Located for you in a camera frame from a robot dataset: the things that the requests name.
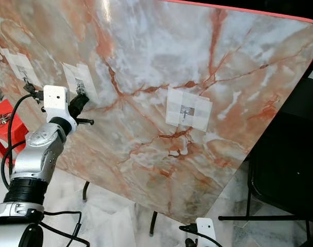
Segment steel adhesive hook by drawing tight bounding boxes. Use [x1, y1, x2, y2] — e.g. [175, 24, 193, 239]
[75, 78, 87, 94]
[180, 104, 197, 124]
[20, 66, 32, 82]

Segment white tape patch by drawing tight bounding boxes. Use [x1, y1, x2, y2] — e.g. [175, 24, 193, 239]
[1, 47, 42, 89]
[62, 61, 100, 103]
[165, 86, 213, 132]

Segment dark metal table leg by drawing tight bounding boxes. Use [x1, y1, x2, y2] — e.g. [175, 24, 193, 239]
[81, 181, 91, 203]
[148, 210, 159, 238]

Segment dark key bunch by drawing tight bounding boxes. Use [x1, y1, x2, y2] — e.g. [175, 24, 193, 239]
[24, 80, 41, 101]

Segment marble pattern table top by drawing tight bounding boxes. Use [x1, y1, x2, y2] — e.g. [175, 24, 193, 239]
[0, 0, 313, 225]

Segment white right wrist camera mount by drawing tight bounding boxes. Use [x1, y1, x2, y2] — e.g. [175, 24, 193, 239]
[196, 217, 217, 247]

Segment black metal frame chair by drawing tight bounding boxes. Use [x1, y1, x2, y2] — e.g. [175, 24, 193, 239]
[218, 76, 313, 240]

